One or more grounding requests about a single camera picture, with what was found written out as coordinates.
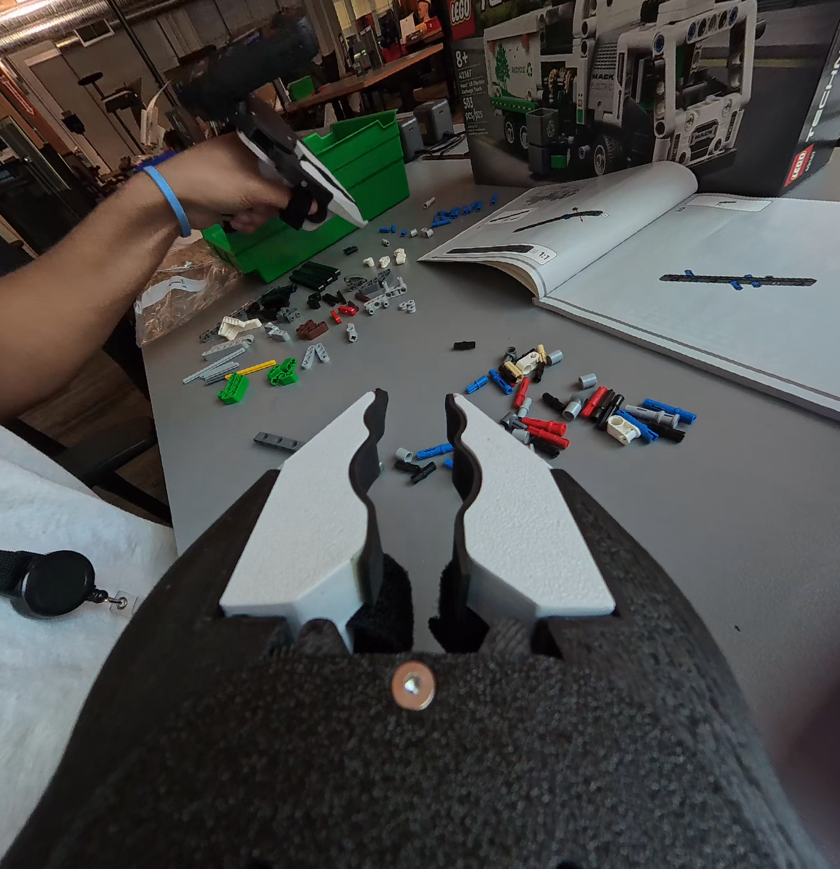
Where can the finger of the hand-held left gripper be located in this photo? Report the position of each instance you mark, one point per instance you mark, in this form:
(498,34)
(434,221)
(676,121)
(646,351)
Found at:
(260,155)
(332,190)

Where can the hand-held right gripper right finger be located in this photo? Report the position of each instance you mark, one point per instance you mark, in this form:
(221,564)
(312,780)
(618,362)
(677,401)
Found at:
(528,543)

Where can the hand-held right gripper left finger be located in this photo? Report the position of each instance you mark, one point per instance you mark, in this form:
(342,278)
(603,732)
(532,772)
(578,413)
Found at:
(304,536)

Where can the pile of lego pins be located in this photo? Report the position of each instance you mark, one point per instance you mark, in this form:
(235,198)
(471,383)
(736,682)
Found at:
(549,426)

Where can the person's left forearm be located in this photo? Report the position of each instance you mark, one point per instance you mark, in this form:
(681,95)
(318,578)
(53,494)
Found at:
(74,305)

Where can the pile of assorted lego parts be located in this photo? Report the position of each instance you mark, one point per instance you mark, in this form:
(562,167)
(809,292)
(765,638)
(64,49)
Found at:
(315,275)

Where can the dark grey lego beam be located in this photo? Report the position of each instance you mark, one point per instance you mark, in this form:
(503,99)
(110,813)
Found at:
(277,440)

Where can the green lego part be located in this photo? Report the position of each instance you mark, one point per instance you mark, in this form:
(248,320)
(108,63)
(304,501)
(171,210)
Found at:
(284,372)
(233,388)

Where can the yellow lego axle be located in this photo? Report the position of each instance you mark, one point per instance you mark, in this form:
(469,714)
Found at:
(250,368)

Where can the white lego instruction booklet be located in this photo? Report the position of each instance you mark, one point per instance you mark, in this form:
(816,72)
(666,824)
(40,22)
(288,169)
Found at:
(732,319)

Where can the lego set box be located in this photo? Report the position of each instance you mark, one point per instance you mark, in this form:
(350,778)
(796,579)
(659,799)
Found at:
(766,102)

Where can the person's left hand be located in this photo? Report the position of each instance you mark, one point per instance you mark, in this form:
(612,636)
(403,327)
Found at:
(216,183)

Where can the green plastic bin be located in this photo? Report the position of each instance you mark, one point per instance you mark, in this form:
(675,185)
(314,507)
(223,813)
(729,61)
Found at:
(352,170)

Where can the grey plastic device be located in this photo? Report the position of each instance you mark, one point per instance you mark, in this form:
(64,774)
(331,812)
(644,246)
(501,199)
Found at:
(410,139)
(433,122)

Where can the blue wristband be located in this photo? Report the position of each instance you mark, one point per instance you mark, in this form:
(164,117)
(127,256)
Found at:
(178,203)

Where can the long wooden table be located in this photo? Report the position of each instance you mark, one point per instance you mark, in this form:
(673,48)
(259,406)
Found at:
(366,78)

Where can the scattered blue and grey pins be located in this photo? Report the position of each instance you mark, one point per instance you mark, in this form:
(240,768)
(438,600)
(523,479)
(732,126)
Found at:
(442,218)

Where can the clear plastic bag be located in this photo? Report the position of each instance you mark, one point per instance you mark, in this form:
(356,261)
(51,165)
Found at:
(182,299)

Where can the black badge reel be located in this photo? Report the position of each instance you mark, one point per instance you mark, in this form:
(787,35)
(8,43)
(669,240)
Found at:
(57,584)

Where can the person's white shirt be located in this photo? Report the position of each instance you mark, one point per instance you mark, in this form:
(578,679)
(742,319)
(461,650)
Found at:
(26,679)

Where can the silver ventilation duct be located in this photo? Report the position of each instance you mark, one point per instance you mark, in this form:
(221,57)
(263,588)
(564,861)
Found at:
(87,20)

